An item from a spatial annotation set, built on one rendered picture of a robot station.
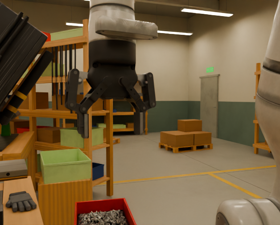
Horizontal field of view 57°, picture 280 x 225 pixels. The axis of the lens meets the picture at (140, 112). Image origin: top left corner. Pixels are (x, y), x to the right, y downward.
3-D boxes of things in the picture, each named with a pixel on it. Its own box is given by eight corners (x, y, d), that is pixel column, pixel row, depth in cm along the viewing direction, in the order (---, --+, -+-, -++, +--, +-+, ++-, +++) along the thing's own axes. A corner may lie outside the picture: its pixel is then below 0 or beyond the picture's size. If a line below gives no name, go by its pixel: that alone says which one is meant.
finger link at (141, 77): (128, 71, 42) (128, 85, 42) (153, 72, 44) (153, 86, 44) (122, 72, 44) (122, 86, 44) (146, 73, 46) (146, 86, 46)
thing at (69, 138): (86, 209, 318) (84, 10, 305) (-16, 178, 437) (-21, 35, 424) (113, 194, 364) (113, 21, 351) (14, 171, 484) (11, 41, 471)
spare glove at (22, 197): (2, 199, 117) (2, 193, 117) (27, 194, 123) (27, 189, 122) (8, 216, 100) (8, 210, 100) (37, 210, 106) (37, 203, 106)
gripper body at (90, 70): (127, 47, 47) (127, 99, 47) (80, 42, 43) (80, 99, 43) (146, 38, 40) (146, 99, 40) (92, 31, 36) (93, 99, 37)
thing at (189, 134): (194, 144, 765) (194, 118, 761) (212, 149, 693) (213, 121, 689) (158, 147, 713) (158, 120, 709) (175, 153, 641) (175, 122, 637)
